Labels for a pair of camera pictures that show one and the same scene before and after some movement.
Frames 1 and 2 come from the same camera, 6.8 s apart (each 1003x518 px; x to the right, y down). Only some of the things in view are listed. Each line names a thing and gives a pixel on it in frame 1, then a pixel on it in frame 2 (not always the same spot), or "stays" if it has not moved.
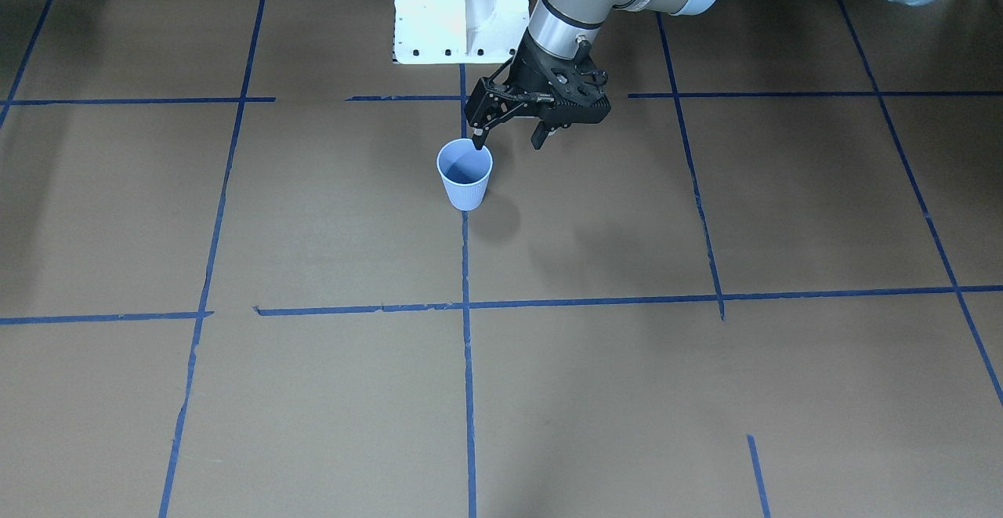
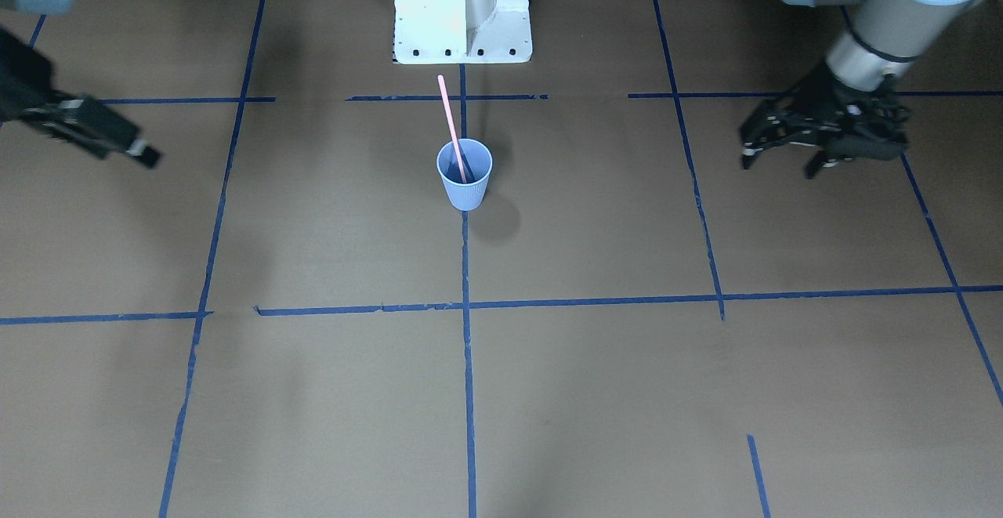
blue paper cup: x=465 y=172 stays
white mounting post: x=459 y=9 stays
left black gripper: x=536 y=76 → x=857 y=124
